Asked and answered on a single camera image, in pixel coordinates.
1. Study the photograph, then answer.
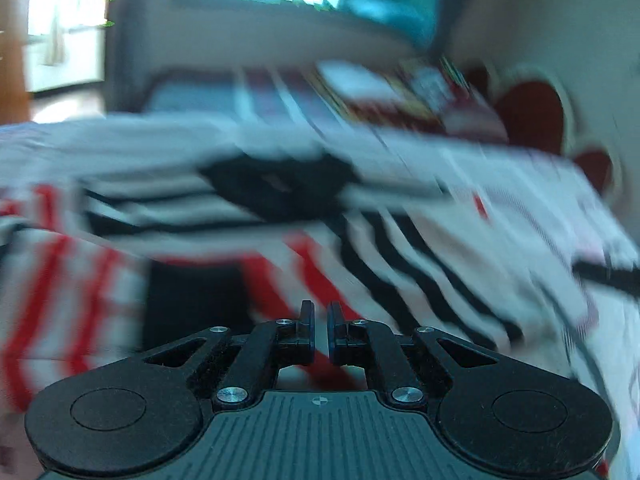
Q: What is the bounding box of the black and red striped shirt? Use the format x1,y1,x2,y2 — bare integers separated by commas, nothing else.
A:
0,112,623,411

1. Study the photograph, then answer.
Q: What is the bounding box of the brown wooden door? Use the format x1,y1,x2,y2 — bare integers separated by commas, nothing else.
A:
0,35,33,123

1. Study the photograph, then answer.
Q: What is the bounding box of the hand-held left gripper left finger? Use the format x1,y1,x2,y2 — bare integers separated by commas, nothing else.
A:
142,300,317,408

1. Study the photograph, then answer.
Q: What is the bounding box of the white curtain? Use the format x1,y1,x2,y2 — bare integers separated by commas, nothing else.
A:
42,10,67,67

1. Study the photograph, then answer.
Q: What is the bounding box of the red white pillow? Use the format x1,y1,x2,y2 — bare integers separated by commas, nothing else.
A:
492,62,623,196

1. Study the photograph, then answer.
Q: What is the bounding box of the folded red patterned blanket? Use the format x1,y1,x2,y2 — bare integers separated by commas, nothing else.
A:
317,60,446,133

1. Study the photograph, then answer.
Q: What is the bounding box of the dark grey curtain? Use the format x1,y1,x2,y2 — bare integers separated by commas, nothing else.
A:
107,0,191,111

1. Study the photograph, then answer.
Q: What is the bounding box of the grey striped bed sheet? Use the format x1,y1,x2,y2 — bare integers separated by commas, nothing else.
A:
144,64,351,128

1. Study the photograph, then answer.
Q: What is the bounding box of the pink patterned bed sheet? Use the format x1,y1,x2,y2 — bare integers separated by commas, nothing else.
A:
565,160,640,480

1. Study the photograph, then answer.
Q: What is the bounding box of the red patterned pillow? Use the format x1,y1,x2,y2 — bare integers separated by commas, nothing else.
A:
410,57,510,145

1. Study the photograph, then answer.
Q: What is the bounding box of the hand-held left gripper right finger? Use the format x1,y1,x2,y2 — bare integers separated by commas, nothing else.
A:
327,301,501,408

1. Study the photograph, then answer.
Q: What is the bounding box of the teal sheer curtain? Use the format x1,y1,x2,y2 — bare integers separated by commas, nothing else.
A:
345,0,443,48

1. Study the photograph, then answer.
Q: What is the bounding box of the balcony window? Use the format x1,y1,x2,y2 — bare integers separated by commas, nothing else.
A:
27,0,113,93

